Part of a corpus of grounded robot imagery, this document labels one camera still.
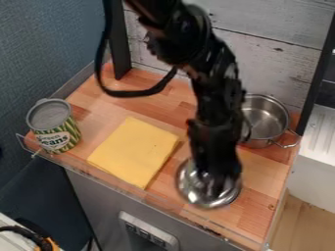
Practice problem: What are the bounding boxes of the silver pot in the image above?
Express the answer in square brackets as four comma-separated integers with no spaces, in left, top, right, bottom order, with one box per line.
[236,93,303,150]

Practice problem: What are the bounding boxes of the black post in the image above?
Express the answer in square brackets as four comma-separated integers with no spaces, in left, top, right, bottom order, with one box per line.
[100,0,134,81]

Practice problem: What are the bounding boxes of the silver lid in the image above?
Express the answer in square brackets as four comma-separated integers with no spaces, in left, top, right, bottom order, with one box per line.
[175,158,244,209]

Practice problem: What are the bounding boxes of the yellow cloth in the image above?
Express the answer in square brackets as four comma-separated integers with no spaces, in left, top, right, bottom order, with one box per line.
[84,116,181,190]

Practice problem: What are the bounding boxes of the black cable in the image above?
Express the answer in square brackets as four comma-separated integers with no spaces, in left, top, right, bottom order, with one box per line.
[92,28,180,98]

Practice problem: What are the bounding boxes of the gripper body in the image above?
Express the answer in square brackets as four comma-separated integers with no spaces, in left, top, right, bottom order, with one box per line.
[185,118,245,188]

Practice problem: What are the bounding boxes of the green striped can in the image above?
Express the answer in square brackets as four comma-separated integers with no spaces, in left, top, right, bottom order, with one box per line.
[24,98,83,155]

